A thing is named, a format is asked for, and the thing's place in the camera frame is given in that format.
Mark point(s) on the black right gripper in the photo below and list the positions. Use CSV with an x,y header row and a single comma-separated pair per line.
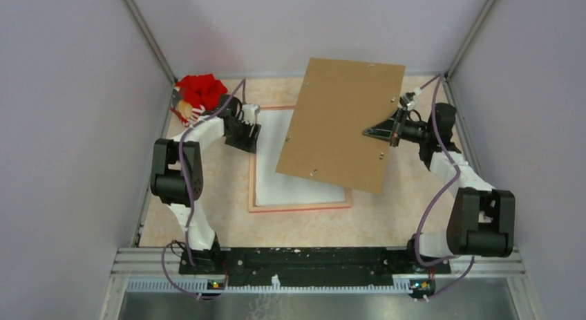
x,y
391,129

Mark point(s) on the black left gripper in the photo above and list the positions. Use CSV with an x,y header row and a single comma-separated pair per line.
x,y
247,143

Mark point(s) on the pink wooden picture frame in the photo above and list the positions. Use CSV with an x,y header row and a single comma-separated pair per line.
x,y
293,203

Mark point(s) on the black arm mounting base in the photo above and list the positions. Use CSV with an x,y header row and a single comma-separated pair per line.
x,y
216,263

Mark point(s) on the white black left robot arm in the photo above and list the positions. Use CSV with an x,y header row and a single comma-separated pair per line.
x,y
177,171

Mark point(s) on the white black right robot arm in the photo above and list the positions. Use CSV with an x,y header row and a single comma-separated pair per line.
x,y
482,219

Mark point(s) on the red plush toy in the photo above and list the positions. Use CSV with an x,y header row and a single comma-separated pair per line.
x,y
195,94

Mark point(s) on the grey cable duct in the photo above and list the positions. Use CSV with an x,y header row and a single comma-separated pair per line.
x,y
205,286

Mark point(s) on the aluminium front rail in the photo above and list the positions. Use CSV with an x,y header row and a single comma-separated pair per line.
x,y
152,260

